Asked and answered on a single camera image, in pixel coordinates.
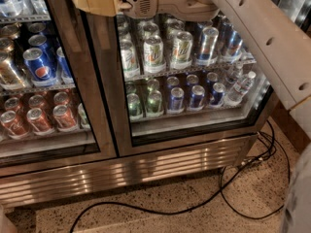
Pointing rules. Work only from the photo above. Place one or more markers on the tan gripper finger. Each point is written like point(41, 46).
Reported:
point(106, 8)

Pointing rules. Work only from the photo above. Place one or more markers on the glass fridge door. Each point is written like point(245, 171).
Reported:
point(187, 128)
point(51, 107)

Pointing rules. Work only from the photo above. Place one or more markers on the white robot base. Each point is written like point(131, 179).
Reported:
point(297, 209)

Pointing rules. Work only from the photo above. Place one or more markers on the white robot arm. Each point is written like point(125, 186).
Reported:
point(282, 50)

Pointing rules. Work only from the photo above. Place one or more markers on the stainless fridge base grille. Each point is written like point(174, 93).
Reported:
point(109, 174)

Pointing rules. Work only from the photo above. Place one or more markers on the white green can left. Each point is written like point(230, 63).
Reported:
point(129, 59)

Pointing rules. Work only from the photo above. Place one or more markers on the white green can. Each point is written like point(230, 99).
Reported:
point(181, 50)
point(129, 59)
point(153, 55)

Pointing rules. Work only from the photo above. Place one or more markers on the white green can middle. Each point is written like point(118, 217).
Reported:
point(153, 55)

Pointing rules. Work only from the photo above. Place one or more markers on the white green can right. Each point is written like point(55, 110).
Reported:
point(181, 50)

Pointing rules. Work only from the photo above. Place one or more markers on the blue pepsi can front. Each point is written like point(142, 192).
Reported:
point(43, 72)

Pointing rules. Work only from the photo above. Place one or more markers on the blue can left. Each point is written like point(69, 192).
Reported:
point(176, 100)

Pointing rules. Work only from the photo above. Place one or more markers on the blue can middle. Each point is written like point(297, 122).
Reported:
point(196, 101)

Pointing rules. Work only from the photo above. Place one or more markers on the gold can front left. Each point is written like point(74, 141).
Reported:
point(11, 76)

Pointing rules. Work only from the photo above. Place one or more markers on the red coke can right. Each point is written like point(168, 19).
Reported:
point(64, 118)

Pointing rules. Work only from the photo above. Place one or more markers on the red coke can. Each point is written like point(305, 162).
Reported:
point(38, 120)
point(64, 118)
point(14, 124)

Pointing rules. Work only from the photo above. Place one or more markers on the clear water bottle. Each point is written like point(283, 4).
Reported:
point(243, 85)

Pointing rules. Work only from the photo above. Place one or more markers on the red coke can middle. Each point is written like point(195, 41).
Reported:
point(38, 120)

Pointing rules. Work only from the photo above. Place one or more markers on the red coke can left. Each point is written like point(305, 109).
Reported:
point(14, 124)

